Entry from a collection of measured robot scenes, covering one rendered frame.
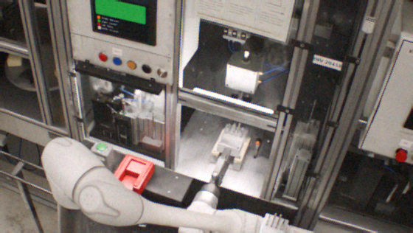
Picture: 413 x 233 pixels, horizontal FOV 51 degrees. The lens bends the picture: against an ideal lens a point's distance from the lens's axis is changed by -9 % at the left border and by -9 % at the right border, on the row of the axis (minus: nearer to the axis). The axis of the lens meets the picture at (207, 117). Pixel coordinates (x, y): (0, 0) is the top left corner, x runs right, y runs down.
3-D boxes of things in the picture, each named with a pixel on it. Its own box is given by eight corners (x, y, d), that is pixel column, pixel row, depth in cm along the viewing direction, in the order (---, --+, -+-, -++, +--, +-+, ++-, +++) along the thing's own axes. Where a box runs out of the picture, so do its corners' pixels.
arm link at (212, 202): (214, 205, 167) (220, 193, 171) (191, 197, 169) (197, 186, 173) (213, 219, 173) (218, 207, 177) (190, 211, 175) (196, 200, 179)
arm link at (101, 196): (153, 200, 122) (121, 172, 128) (116, 192, 106) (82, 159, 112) (127, 238, 122) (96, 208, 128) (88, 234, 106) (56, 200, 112)
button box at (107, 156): (93, 168, 193) (90, 149, 185) (102, 155, 199) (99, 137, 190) (109, 174, 191) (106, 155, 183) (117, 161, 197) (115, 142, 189)
